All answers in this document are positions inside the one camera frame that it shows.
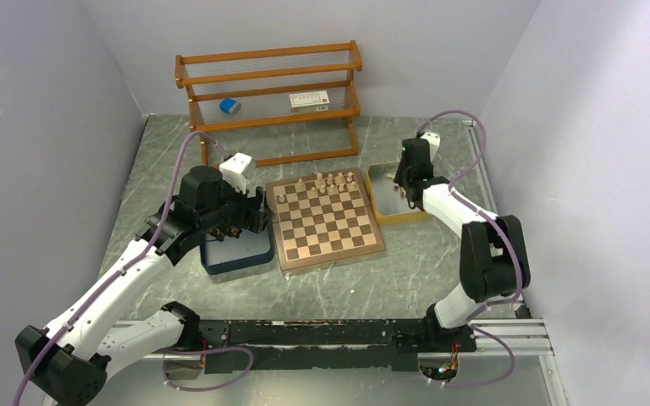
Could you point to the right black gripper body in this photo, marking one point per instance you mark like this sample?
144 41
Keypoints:
400 174

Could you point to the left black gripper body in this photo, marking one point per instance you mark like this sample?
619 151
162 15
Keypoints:
231 208

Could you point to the light queen chess piece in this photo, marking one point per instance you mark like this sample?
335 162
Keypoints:
320 182

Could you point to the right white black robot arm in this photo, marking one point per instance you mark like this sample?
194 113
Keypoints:
493 268

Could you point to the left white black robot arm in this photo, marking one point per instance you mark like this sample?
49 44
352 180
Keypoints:
71 358

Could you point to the dark chess pieces pile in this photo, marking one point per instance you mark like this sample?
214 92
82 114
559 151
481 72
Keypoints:
220 233

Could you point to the wooden chess board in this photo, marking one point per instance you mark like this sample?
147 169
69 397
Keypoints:
319 227

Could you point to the gold metal tin tray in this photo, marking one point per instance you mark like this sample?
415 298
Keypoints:
388 200

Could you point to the blue metal tin tray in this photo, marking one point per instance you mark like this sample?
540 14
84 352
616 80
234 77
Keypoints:
250 249

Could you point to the blue eraser block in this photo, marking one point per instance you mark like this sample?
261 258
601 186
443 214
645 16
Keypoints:
229 106

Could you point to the wooden two-tier shelf rack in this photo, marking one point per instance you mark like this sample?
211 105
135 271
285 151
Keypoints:
261 80

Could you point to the white red card box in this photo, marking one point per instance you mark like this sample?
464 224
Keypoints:
311 101

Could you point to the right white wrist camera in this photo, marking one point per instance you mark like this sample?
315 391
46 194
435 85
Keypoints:
434 141

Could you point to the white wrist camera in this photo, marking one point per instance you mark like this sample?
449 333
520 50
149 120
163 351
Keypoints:
237 171
434 141

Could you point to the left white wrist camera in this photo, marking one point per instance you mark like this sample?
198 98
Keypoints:
237 171

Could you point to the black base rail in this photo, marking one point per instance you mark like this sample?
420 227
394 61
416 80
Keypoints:
394 344

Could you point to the aluminium frame rail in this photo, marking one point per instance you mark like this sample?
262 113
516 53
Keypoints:
527 337

